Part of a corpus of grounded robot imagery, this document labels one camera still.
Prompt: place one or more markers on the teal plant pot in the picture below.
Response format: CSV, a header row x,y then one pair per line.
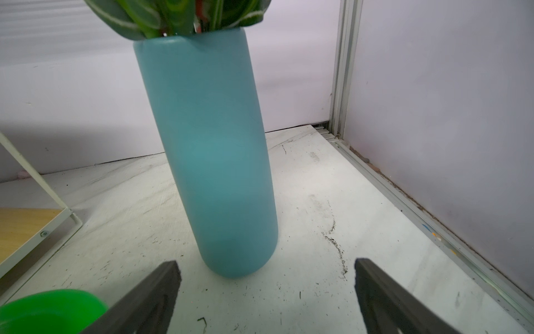
x,y
204,100

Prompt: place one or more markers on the green plastic basket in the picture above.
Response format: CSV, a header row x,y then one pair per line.
x,y
56,311

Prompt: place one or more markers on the white wooden two-tier shelf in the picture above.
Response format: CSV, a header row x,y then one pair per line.
x,y
24,229

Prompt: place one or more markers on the green artificial plant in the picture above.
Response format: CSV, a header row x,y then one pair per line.
x,y
144,19

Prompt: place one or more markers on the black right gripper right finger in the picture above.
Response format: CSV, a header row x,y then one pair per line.
x,y
387,307

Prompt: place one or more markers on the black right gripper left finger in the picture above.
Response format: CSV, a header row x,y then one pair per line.
x,y
147,308

